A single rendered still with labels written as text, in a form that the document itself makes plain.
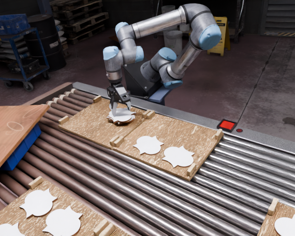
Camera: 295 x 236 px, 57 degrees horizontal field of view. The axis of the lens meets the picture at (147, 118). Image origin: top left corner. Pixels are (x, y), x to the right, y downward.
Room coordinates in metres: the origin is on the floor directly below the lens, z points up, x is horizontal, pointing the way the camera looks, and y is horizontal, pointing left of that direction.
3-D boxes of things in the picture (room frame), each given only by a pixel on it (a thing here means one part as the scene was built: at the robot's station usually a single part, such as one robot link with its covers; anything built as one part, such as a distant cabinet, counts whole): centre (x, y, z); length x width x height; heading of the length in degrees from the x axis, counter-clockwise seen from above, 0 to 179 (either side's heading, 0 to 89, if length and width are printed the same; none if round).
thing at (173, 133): (1.02, -0.09, 0.93); 0.41 x 0.35 x 0.02; 50
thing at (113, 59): (1.27, 0.13, 1.28); 0.09 x 0.08 x 0.11; 105
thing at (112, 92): (1.28, 0.14, 1.12); 0.09 x 0.08 x 0.12; 30
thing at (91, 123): (1.29, 0.24, 0.93); 0.41 x 0.35 x 0.02; 50
